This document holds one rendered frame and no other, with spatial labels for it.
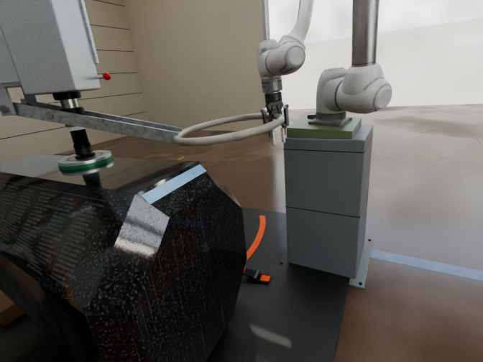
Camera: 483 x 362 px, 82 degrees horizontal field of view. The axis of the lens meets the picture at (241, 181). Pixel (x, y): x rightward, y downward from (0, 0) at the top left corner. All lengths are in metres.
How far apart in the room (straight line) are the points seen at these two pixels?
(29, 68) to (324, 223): 1.47
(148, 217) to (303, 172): 0.90
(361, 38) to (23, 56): 1.29
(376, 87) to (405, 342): 1.08
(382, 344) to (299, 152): 0.93
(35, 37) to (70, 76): 0.16
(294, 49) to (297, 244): 1.09
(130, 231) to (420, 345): 1.26
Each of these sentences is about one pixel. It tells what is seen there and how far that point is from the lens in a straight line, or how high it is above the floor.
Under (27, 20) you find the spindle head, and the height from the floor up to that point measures 1.36.
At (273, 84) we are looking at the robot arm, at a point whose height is 1.08.
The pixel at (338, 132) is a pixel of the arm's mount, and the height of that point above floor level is 0.83.
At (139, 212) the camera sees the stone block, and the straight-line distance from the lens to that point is 0.86.
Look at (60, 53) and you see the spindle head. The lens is 1.27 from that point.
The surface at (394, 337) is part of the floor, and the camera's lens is 1.54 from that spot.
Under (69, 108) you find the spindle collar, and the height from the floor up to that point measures 1.06.
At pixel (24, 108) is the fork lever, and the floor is 1.08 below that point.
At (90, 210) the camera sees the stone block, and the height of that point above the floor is 0.77.
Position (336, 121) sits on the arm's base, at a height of 0.87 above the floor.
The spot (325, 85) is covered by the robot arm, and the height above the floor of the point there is 1.05.
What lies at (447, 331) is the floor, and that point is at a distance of 1.64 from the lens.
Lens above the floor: 1.11
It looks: 20 degrees down
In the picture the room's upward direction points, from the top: 5 degrees counter-clockwise
